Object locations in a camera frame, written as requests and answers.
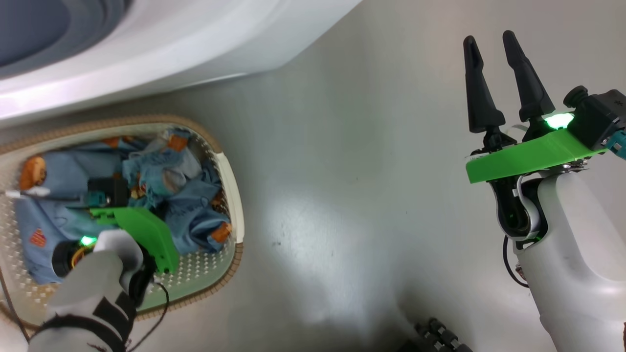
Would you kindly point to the white front-load washing machine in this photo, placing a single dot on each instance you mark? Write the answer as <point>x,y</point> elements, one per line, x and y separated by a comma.
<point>220,44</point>

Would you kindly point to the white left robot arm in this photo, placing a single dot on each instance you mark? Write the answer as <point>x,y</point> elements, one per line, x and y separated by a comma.
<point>83,293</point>

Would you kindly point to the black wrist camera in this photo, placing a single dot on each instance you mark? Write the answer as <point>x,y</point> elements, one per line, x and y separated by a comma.
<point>112,188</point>
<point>596,117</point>

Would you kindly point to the black ridged robot base part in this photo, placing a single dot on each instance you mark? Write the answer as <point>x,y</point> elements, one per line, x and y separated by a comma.
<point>440,337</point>

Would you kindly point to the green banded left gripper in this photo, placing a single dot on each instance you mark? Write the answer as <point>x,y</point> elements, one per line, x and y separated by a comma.
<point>146,234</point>

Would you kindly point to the blue bear print shirt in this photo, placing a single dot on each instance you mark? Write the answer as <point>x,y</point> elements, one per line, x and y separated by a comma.
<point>63,171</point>

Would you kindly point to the cream perforated laundry basket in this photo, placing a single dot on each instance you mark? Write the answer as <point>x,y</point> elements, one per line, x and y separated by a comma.
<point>205,274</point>

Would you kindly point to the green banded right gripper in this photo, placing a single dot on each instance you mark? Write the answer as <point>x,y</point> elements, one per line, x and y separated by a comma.
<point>528,159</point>

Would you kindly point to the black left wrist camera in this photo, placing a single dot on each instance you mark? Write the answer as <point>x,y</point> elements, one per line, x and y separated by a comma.
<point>112,188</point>

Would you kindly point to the grey rubber door gasket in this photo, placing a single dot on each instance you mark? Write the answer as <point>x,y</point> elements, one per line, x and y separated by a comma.
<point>49,29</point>

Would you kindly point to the blue bear print pants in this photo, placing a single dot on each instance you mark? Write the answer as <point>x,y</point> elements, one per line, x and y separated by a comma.
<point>195,215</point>

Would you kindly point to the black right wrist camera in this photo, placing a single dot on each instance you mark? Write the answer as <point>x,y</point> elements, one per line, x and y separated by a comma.
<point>596,117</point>

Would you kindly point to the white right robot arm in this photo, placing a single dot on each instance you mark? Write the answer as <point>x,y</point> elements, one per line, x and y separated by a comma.
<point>577,274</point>

